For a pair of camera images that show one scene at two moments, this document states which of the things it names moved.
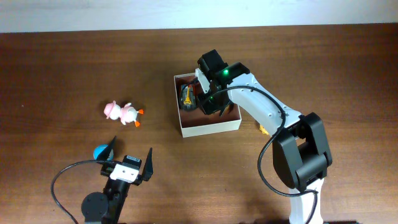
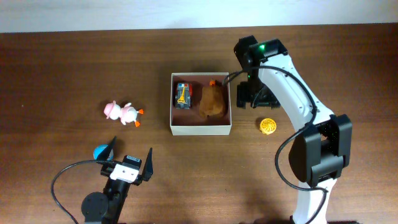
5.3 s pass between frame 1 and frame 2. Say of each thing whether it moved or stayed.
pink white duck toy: stayed
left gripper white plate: stayed
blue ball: stayed
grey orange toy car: moved
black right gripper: moved
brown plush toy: moved
